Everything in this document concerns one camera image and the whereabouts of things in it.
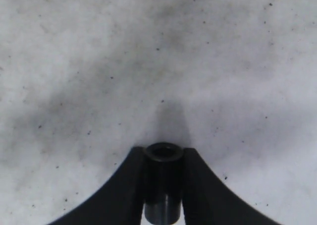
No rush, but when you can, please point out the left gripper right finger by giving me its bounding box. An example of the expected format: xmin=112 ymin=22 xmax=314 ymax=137
xmin=182 ymin=147 xmax=274 ymax=225

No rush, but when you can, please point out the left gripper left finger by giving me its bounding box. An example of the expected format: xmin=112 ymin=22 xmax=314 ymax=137
xmin=45 ymin=147 xmax=147 ymax=225

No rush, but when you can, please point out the black cylindrical metal sleeve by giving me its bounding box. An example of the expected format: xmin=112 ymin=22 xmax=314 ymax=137
xmin=144 ymin=142 xmax=185 ymax=225

